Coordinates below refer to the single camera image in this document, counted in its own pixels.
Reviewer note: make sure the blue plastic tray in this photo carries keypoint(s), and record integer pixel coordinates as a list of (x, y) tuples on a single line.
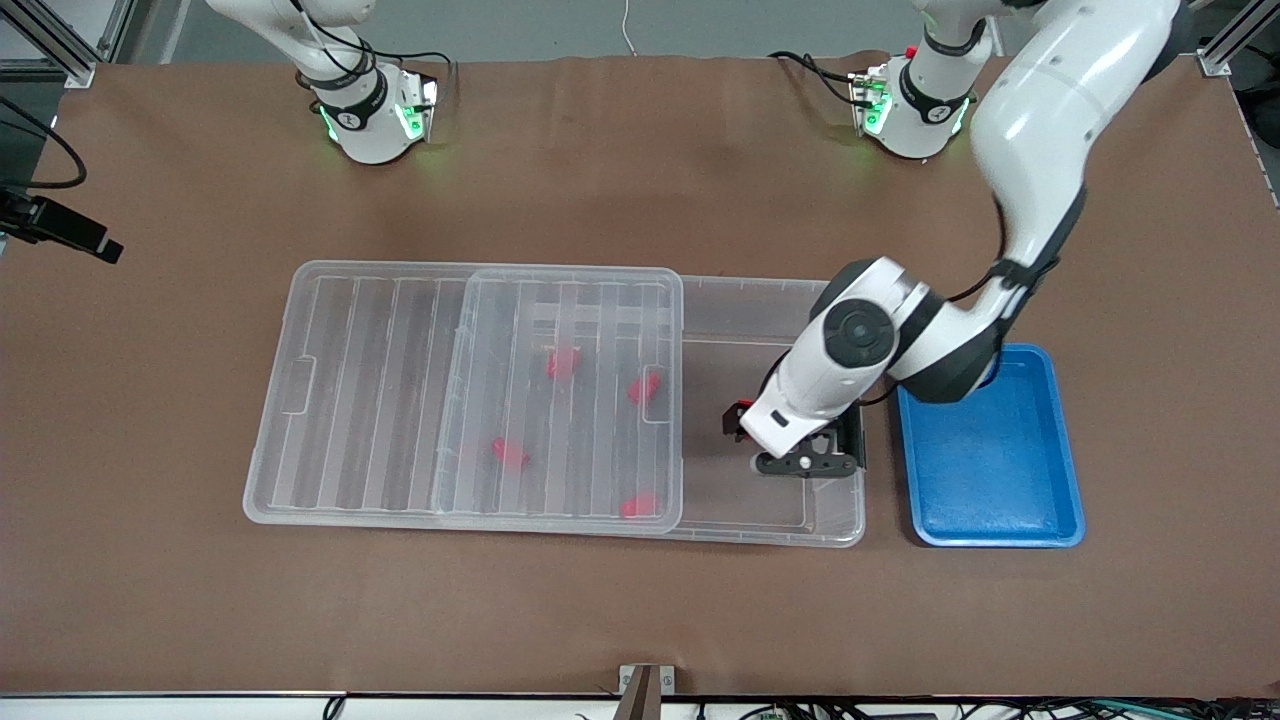
[(990, 470)]

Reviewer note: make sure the clear plastic box lid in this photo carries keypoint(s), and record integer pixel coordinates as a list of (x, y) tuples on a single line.
[(370, 400)]

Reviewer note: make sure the brown upright bar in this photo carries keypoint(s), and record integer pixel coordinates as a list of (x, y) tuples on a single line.
[(640, 700)]

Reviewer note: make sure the clear plastic storage box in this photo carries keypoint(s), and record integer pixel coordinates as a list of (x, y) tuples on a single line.
[(730, 500)]

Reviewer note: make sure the aluminium frame profile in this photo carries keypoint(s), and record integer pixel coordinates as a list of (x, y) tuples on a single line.
[(1230, 40), (60, 40)]

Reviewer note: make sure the grey metal bracket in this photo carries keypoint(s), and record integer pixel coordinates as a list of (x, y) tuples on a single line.
[(668, 680)]

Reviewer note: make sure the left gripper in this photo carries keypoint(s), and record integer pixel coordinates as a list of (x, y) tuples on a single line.
[(853, 436)]

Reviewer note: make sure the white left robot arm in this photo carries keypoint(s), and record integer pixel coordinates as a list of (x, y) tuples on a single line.
[(1050, 100)]

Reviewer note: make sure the brown table mat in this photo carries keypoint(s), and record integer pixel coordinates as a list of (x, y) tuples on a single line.
[(150, 600)]

